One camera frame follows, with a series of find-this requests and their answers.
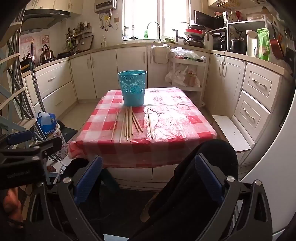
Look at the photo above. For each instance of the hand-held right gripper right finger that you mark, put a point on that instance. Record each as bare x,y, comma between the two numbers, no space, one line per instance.
208,178

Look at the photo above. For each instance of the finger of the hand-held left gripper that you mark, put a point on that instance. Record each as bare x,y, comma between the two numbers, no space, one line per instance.
49,144
19,138

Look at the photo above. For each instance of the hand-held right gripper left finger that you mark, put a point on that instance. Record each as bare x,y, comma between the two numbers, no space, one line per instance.
89,178

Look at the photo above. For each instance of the bundle of wooden chopsticks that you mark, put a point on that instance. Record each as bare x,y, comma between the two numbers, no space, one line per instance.
127,127

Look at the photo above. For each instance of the teal perforated basket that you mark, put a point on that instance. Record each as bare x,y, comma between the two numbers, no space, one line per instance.
133,92

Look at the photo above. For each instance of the person's left hand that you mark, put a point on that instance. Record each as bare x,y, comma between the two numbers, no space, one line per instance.
11,201

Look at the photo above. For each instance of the dark grey floor mat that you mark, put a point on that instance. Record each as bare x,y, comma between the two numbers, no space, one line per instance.
67,133

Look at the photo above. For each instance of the blue floral plastic bag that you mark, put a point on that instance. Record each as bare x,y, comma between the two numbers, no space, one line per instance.
47,120

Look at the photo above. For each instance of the folded metal drying rack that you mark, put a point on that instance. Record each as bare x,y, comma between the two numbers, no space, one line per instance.
11,92

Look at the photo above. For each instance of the white step stool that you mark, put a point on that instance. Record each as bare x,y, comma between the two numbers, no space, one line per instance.
231,134

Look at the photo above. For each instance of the white table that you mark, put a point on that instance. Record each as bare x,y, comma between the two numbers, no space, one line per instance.
138,173

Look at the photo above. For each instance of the cream kitchen base cabinet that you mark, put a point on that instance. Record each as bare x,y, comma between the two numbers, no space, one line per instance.
129,58
50,78
256,92

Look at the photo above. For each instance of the red checked tablecloth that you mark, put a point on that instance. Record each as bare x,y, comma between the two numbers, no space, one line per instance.
175,120

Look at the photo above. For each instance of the steel kettle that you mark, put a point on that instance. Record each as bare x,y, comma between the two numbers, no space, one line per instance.
47,54

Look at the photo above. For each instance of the white plastic bag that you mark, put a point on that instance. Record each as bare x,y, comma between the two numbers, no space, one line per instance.
182,75

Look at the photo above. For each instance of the dark rimmed tray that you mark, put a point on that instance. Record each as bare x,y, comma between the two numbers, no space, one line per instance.
86,44

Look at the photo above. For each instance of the clear plastic bottle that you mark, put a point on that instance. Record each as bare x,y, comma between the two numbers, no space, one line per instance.
103,41

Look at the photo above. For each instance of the range hood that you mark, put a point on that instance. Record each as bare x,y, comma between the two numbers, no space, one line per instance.
44,18

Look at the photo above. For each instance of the clear plastic bag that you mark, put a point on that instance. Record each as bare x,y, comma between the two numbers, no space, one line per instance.
185,54

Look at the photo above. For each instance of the white hanging trash bin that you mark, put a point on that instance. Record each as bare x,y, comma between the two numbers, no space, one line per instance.
160,54

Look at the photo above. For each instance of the white plastic jug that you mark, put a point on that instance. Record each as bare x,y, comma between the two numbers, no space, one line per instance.
208,41

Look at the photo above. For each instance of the black toaster oven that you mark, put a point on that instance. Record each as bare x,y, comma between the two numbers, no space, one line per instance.
218,41

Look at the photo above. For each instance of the white thermo pot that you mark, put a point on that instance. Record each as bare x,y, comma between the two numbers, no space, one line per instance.
252,42

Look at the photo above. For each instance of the stack of pots and pans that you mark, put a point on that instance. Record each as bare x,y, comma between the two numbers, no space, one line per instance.
195,34

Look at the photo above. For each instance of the green snack bag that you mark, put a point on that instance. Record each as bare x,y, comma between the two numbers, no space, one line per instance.
263,44

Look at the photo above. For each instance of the green dish soap bottle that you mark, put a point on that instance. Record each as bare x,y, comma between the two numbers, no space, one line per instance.
146,34

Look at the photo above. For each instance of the black filter tap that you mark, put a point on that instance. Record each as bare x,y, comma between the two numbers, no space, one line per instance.
175,34

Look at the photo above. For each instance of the copper pan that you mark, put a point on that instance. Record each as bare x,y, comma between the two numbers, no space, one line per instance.
276,47

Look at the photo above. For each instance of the chrome sink faucet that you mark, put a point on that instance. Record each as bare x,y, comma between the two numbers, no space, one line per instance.
159,34

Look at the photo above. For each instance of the black microwave oven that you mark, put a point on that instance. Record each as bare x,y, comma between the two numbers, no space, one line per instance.
208,20

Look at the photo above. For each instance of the white countertop shelf rack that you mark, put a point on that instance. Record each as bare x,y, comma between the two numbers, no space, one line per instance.
247,23

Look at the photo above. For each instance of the kitchen window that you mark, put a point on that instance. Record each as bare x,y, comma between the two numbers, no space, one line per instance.
157,16

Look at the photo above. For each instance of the clear lidded food container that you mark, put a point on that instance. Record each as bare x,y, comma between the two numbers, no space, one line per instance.
254,16

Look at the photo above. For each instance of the pink wall stickers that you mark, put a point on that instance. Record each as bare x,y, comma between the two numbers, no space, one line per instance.
30,45

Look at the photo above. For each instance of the wall utensil rack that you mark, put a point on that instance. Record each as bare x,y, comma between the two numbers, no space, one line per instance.
76,34

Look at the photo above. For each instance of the cream wall cabinet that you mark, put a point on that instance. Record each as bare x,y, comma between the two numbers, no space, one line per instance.
57,4

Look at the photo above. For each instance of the wall socket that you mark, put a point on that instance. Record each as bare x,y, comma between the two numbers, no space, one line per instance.
116,19

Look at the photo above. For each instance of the wall water heater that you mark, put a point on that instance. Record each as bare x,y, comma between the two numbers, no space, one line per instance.
105,5

